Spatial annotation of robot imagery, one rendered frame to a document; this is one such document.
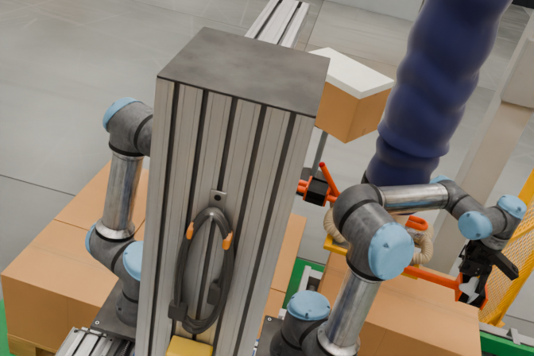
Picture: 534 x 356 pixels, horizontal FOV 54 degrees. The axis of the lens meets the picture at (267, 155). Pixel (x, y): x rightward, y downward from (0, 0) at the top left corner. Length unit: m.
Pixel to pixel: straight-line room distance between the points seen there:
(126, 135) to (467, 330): 1.42
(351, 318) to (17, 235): 2.56
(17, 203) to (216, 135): 3.04
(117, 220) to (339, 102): 2.27
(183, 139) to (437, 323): 1.49
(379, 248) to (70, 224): 1.90
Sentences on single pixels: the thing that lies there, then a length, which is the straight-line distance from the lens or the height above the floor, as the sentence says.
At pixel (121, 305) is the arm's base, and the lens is 1.71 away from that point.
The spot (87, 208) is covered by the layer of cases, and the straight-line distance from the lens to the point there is 2.86.
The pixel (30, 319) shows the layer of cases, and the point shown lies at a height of 0.31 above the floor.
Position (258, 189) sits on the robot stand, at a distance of 0.86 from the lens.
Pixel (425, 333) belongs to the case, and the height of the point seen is 0.95.
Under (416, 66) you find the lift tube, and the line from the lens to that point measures 1.59.
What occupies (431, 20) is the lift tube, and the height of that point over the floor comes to 2.00.
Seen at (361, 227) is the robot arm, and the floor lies 1.66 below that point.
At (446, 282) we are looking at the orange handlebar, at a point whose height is 1.29.
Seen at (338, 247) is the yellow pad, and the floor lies 1.17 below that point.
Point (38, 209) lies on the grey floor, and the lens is 3.73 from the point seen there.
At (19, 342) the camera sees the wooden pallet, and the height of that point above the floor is 0.11.
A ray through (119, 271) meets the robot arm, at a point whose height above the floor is 1.21.
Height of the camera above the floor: 2.38
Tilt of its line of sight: 32 degrees down
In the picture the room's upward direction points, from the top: 13 degrees clockwise
